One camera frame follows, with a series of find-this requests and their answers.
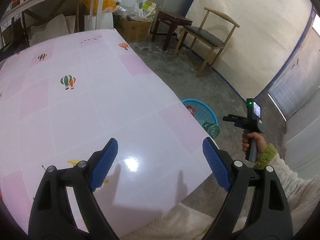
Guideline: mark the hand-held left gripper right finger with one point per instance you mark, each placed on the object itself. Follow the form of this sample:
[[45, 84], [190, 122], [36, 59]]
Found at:
[[216, 165]]

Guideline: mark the person's right forearm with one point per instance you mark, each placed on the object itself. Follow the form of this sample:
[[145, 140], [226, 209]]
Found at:
[[295, 180]]

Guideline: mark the white plastic bags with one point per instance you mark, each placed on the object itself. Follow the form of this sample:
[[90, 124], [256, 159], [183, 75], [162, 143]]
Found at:
[[140, 7]]

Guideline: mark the person's right hand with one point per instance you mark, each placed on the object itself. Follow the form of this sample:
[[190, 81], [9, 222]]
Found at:
[[260, 142]]

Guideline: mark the blue plastic basket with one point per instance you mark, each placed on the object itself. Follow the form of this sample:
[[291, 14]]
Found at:
[[203, 111]]

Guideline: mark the clear bottle with green label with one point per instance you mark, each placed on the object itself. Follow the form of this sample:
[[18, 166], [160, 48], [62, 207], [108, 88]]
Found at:
[[212, 130]]

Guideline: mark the silver refrigerator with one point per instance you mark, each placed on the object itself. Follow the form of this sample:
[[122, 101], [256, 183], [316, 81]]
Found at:
[[180, 0]]

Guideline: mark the grey metal door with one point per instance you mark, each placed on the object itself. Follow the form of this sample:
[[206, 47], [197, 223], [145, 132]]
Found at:
[[295, 87]]

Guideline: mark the wooden chair with black seat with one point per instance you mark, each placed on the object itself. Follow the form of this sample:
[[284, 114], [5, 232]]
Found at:
[[202, 33]]

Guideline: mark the dark wooden stool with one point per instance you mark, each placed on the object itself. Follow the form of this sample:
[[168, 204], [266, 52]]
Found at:
[[172, 18]]

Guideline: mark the person's white fleece clothing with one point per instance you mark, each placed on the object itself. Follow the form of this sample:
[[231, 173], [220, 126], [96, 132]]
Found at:
[[175, 220]]

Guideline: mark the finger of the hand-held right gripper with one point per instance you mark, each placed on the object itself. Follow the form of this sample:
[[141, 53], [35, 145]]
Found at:
[[232, 120]]

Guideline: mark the grey sacks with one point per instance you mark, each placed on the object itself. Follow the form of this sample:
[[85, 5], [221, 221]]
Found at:
[[50, 28]]

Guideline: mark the red cartoon snack packet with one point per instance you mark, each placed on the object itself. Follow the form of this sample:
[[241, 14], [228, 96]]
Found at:
[[191, 110]]

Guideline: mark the large cardboard box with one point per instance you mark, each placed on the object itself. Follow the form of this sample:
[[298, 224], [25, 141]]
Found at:
[[132, 30]]

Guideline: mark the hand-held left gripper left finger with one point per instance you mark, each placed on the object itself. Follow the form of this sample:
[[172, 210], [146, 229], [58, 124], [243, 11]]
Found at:
[[105, 165]]

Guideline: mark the yellow plastic bag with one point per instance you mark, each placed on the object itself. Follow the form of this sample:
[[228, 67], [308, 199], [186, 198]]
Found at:
[[100, 2]]

